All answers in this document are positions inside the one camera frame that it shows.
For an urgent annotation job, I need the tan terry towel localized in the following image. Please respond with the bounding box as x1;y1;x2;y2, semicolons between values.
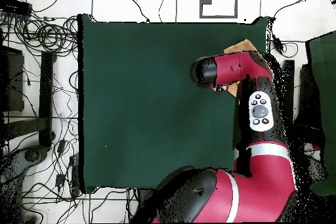
223;39;259;98

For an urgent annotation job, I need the dark green table cloth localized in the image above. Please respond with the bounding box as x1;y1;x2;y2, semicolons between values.
77;13;271;194

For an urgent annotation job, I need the black box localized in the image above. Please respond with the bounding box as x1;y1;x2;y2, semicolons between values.
297;62;325;130
0;45;25;112

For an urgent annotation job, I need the green cloth of neighbouring table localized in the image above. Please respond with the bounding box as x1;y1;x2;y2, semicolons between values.
305;31;336;196

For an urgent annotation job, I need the black metal stand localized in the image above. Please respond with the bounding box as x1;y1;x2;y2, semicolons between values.
136;188;158;224

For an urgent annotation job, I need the black power adapter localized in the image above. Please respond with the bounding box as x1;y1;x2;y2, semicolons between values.
54;173;66;189
56;139;67;154

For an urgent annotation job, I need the long black power strip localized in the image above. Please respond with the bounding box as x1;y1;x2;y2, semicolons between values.
70;154;80;198

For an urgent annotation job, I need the dark grey wheeled base leg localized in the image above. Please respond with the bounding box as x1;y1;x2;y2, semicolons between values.
0;145;51;223

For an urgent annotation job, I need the grey square floor frame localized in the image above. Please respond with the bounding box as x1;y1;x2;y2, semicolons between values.
199;0;239;19

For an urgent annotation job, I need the black cable plug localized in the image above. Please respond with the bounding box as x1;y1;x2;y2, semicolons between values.
272;34;285;55

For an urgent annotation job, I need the thin black floor cable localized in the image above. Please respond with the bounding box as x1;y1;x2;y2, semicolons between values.
122;0;151;23

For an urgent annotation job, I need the coiled black cable bundle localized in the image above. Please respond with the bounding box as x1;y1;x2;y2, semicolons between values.
14;14;79;54

